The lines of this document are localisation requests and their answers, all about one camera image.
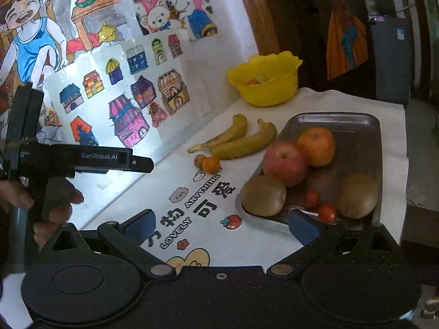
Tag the printed white tablecloth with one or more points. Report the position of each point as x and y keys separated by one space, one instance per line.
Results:
x=192 y=219

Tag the spotted yellow banana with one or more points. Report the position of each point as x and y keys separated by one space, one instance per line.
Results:
x=236 y=129

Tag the small orange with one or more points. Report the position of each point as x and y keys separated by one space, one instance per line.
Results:
x=211 y=165

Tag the coloured houses drawing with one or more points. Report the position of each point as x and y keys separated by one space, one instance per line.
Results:
x=103 y=109

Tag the large brown kiwi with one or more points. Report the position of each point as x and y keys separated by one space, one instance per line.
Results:
x=262 y=196

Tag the black appliance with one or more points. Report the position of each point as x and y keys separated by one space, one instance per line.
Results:
x=379 y=3

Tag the cherry tomato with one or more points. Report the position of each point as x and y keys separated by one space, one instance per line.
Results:
x=312 y=199
x=327 y=213

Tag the small brown kiwi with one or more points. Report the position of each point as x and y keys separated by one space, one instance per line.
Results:
x=199 y=161

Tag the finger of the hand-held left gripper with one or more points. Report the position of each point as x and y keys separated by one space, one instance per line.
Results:
x=144 y=165

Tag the red and yellow apple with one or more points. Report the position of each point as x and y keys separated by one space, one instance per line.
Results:
x=317 y=146

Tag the orange round fruit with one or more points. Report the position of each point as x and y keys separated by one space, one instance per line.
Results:
x=253 y=82

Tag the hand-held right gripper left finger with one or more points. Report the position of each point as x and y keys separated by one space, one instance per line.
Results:
x=139 y=227

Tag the metal tray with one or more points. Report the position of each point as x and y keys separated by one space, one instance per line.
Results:
x=356 y=137

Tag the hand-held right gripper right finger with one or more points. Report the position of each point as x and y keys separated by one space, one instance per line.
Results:
x=303 y=229

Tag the large red apple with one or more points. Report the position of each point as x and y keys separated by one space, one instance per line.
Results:
x=284 y=164

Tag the grey cabinet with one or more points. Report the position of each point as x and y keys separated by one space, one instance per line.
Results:
x=391 y=58

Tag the brown wooden door frame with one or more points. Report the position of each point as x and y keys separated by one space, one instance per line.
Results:
x=253 y=10

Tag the yellow plastic bowl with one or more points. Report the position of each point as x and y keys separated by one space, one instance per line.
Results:
x=271 y=92

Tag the person's left hand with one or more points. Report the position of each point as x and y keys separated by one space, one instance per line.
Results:
x=17 y=193

